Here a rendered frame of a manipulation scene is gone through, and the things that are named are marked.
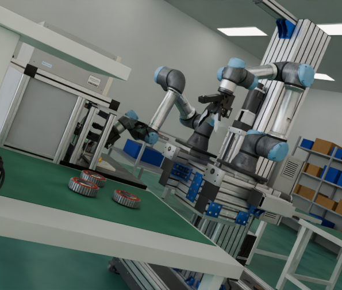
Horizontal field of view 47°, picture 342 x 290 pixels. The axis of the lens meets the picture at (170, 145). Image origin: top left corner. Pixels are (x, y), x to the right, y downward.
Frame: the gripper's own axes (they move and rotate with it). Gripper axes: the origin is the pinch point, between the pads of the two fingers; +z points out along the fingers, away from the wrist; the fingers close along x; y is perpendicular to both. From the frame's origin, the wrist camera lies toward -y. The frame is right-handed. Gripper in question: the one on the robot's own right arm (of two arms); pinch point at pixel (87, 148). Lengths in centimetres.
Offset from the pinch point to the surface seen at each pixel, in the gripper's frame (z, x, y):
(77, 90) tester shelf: -12, -48, -38
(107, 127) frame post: -12.8, -45.3, -15.8
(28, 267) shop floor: 71, 2, 35
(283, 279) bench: -66, 47, 246
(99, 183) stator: 6, -68, -6
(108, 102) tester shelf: -20, -47, -26
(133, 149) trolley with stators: -48, 239, 114
